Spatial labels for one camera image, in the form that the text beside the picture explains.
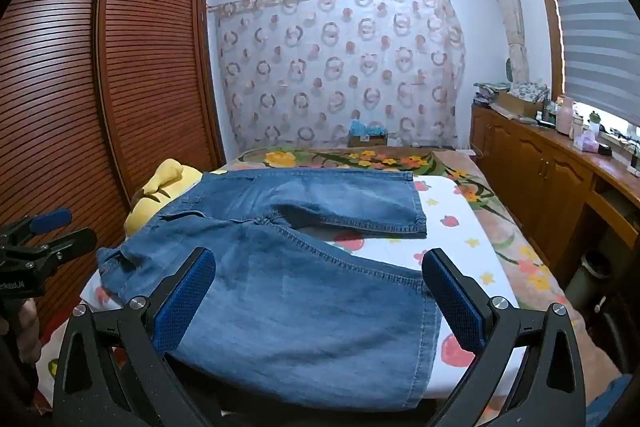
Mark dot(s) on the brown louvered wooden wardrobe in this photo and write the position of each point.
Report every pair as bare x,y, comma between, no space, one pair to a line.
150,57

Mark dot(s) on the white strawberry print blanket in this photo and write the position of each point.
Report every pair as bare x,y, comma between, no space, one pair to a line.
450,227

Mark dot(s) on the pink bottle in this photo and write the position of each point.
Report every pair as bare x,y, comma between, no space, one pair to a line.
565,117

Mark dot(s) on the dark round object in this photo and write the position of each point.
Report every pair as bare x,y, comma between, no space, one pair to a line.
509,69

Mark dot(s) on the grey trash bin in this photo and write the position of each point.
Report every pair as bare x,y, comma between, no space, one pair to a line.
592,277

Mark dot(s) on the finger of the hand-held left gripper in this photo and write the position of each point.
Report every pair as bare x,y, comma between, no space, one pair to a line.
50,219
75,239

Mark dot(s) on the long wooden cabinet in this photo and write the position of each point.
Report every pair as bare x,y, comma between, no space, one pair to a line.
530,167

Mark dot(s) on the yellow plush toy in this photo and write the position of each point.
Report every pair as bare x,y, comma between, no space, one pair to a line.
150,202

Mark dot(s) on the floral cloth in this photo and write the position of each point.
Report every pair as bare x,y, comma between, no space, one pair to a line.
527,90

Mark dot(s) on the large cardboard box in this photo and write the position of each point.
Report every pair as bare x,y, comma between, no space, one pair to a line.
515,106

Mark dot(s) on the small cardboard box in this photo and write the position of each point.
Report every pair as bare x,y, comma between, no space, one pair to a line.
367,139

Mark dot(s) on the pile of folded papers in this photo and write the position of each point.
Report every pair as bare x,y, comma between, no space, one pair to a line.
485,93

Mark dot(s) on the floral bed cover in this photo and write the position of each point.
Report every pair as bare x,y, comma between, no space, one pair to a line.
500,207

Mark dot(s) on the person's left hand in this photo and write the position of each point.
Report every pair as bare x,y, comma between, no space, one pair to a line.
30,332

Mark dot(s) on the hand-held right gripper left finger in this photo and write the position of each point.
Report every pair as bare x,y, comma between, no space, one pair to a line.
187,302

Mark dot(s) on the wrapped air conditioner pipe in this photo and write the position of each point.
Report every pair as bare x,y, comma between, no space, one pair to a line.
510,7

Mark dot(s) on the person's leg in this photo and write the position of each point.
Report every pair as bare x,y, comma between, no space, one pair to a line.
600,357

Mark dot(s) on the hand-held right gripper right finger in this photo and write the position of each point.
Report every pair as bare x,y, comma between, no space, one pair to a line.
452,302

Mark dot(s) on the pink tissue pack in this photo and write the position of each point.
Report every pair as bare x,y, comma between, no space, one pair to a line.
587,140

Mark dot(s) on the blue denim pants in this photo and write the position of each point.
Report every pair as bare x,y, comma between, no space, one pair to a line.
300,307

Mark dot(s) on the grey striped window blind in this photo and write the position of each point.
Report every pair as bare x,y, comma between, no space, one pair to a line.
590,32

